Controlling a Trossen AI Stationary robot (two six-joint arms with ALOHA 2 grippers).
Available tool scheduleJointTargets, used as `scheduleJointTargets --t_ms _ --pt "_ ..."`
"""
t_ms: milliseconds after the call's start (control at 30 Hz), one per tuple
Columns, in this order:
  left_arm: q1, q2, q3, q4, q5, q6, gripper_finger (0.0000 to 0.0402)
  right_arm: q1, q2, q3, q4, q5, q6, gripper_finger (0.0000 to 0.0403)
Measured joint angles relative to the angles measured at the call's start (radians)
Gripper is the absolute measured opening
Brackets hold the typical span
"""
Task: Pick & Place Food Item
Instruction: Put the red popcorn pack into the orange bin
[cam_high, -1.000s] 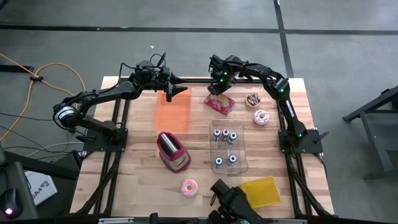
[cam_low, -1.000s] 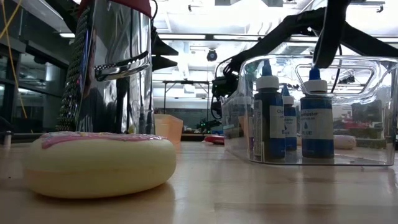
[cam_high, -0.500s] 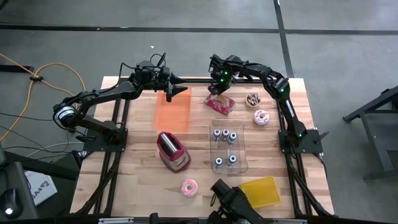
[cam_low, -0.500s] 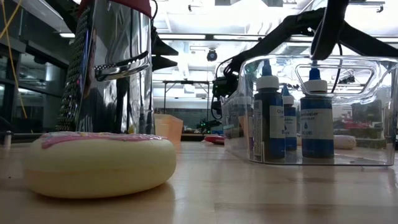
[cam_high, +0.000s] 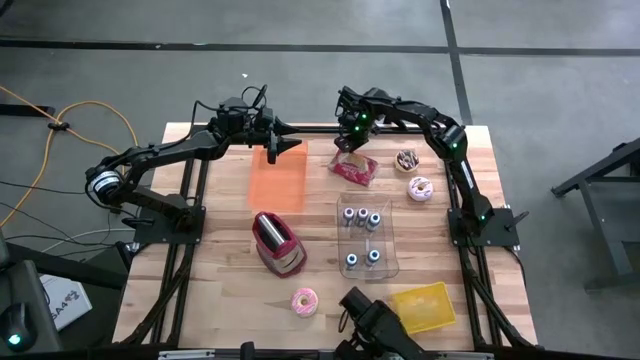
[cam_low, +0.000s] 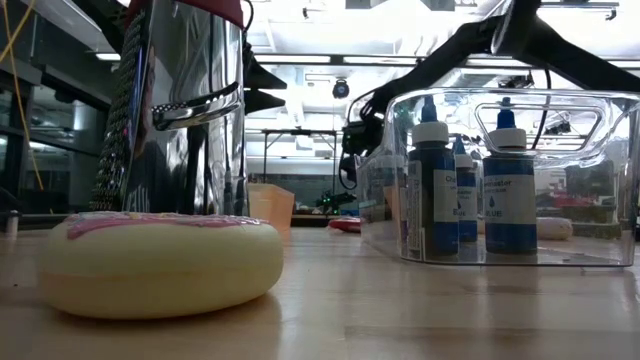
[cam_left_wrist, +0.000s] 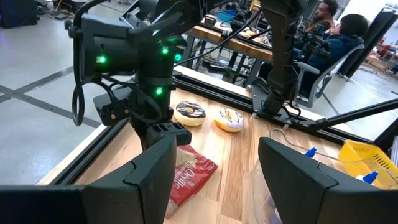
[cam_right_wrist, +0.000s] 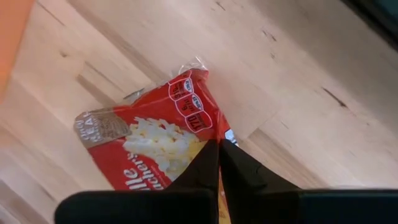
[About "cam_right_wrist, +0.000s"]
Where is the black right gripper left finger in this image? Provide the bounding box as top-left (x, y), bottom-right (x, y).
top-left (54, 139), bottom-right (220, 224)

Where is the red popcorn packet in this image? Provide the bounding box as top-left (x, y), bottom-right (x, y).
top-left (73, 55), bottom-right (240, 224)

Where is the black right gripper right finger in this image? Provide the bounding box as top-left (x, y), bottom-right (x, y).
top-left (220, 139), bottom-right (398, 224)

